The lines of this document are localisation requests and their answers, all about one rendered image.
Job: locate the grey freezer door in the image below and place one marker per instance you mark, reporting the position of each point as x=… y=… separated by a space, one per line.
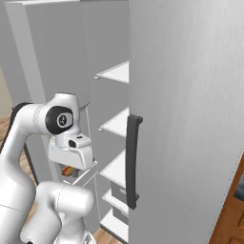
x=54 y=54

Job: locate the grey fridge door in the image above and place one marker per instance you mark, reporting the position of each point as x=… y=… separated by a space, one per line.
x=190 y=111

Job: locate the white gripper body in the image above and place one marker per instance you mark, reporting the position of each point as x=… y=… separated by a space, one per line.
x=74 y=156

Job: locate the clear door bin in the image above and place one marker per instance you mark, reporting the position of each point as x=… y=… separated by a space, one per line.
x=85 y=174

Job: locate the grey fridge drawer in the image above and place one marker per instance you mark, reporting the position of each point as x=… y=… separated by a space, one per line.
x=119 y=192
x=121 y=215

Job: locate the orange hot dog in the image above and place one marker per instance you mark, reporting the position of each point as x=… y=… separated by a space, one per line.
x=66 y=171

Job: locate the grey fridge body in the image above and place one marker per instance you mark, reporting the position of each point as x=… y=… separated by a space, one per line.
x=105 y=41

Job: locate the brown wooden cabinet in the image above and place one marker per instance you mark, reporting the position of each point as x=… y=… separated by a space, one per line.
x=230 y=213

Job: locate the white fridge shelf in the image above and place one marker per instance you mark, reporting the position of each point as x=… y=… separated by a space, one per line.
x=117 y=72
x=116 y=170
x=118 y=124
x=114 y=225
x=111 y=198

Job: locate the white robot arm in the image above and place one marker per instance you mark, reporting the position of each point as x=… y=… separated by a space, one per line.
x=19 y=178

